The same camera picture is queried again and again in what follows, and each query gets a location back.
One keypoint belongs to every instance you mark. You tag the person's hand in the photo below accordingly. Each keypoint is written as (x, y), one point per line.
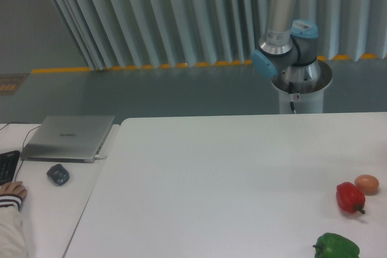
(14, 189)

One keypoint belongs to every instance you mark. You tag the silver closed laptop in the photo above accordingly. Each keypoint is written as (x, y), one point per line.
(68, 138)

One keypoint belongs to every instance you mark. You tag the black keyboard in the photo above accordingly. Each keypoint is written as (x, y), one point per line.
(8, 165)

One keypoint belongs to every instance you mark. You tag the black computer mouse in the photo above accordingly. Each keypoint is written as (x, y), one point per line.
(58, 174)

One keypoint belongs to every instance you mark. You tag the brown egg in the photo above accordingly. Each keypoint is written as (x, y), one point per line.
(368, 184)

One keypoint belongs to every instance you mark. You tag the forearm in white sleeve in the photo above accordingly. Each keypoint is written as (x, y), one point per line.
(13, 242)

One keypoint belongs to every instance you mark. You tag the green bell pepper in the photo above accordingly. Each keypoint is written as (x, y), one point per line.
(335, 245)

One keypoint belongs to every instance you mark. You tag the grey pleated curtain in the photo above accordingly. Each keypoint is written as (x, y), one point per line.
(139, 33)

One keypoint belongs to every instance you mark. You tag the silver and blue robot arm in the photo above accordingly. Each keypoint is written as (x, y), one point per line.
(297, 32)

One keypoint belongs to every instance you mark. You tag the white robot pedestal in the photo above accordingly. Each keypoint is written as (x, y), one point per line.
(301, 88)

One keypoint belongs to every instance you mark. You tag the red bell pepper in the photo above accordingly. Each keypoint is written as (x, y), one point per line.
(350, 198)

